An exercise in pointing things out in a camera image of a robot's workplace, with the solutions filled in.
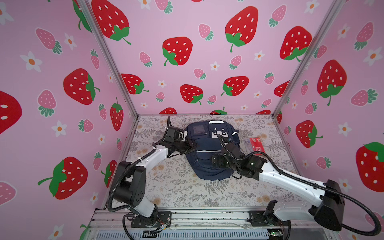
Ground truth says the clear plastic box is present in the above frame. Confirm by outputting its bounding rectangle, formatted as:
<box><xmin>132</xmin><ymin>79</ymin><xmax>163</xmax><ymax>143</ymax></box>
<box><xmin>243</xmin><ymin>138</ymin><xmax>253</xmax><ymax>154</ymax></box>

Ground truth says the red card pack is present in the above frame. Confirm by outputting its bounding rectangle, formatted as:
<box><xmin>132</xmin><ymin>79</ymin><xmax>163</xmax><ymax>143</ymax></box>
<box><xmin>249</xmin><ymin>138</ymin><xmax>265</xmax><ymax>153</ymax></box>

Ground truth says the navy blue student backpack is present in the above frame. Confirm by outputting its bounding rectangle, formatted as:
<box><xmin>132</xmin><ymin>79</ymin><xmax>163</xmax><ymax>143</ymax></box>
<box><xmin>185</xmin><ymin>120</ymin><xmax>240</xmax><ymax>181</ymax></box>

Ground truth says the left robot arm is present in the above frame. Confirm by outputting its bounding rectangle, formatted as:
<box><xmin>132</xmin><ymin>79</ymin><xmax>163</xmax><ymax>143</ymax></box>
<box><xmin>107</xmin><ymin>117</ymin><xmax>197</xmax><ymax>219</ymax></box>

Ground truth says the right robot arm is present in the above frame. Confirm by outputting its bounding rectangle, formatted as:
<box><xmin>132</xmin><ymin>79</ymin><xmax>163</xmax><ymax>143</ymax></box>
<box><xmin>212</xmin><ymin>133</ymin><xmax>382</xmax><ymax>237</ymax></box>

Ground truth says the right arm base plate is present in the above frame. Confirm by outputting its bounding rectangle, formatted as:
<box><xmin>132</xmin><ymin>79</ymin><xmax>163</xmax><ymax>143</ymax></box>
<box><xmin>247</xmin><ymin>211</ymin><xmax>291</xmax><ymax>227</ymax></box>

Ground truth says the aluminium front rail frame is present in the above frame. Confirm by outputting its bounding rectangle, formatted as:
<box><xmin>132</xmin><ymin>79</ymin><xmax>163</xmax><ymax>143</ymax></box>
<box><xmin>85</xmin><ymin>207</ymin><xmax>342</xmax><ymax>240</ymax></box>

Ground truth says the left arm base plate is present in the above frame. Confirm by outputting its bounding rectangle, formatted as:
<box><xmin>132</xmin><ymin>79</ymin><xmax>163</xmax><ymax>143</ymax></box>
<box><xmin>131</xmin><ymin>212</ymin><xmax>172</xmax><ymax>228</ymax></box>

